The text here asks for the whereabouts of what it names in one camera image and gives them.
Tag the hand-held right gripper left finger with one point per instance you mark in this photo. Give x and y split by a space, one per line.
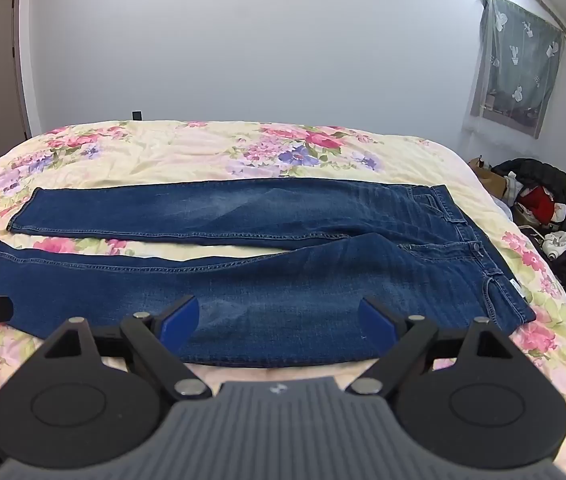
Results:
181 321

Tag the blue denim pants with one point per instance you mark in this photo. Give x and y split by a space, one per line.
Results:
288 270

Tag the pile of clothes and bags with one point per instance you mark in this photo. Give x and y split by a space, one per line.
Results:
543 175

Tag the floral bedspread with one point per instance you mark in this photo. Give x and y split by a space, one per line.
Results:
163 155

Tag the grey-green printed window curtain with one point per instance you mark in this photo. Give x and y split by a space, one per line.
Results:
518 65

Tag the white cloth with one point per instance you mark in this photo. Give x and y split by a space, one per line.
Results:
560 244

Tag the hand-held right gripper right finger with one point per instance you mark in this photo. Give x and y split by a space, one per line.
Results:
376 321

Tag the brown cardboard box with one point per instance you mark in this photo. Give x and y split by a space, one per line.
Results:
488 177

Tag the red cloth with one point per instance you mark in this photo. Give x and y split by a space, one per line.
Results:
535 202

